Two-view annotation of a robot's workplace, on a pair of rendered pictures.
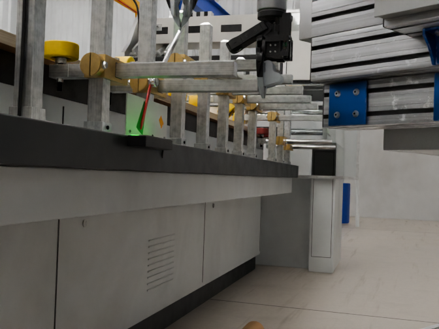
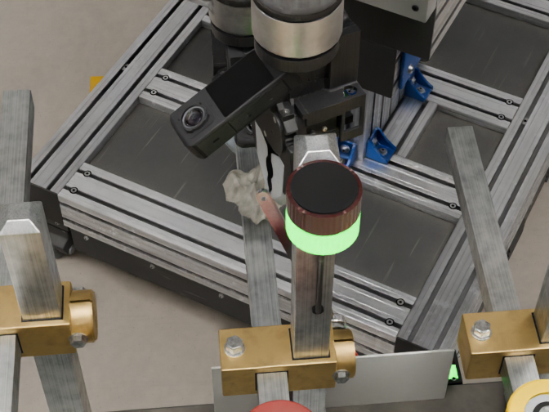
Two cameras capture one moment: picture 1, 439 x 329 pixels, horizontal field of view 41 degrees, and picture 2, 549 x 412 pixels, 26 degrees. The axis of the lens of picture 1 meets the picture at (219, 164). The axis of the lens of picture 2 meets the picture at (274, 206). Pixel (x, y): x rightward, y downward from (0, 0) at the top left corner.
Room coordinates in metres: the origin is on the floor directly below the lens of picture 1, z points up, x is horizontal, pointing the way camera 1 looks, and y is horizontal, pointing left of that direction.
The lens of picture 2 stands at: (1.78, 0.79, 1.88)
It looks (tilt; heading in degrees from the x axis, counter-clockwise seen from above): 51 degrees down; 249
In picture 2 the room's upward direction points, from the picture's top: straight up
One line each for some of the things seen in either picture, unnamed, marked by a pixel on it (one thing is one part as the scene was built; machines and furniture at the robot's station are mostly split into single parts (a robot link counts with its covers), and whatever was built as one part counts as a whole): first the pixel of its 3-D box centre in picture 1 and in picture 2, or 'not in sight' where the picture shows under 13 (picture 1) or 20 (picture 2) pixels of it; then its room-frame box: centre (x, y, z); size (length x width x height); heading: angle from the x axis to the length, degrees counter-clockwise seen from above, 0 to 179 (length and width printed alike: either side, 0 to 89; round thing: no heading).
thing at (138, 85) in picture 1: (147, 85); (287, 360); (1.54, 0.19, 0.85); 0.13 x 0.06 x 0.05; 164
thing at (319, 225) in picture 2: not in sight; (323, 197); (1.53, 0.24, 1.15); 0.06 x 0.06 x 0.02
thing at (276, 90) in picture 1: (238, 90); not in sight; (2.26, -0.06, 0.95); 0.50 x 0.04 x 0.04; 74
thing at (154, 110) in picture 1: (148, 119); (332, 382); (1.48, 0.18, 0.75); 0.26 x 0.01 x 0.10; 164
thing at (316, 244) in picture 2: not in sight; (323, 217); (1.53, 0.24, 1.13); 0.06 x 0.06 x 0.02
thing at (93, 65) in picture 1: (104, 69); (528, 342); (1.30, 0.26, 0.84); 0.13 x 0.06 x 0.05; 164
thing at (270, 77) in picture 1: (269, 78); not in sight; (1.45, -0.12, 0.86); 0.06 x 0.03 x 0.09; 74
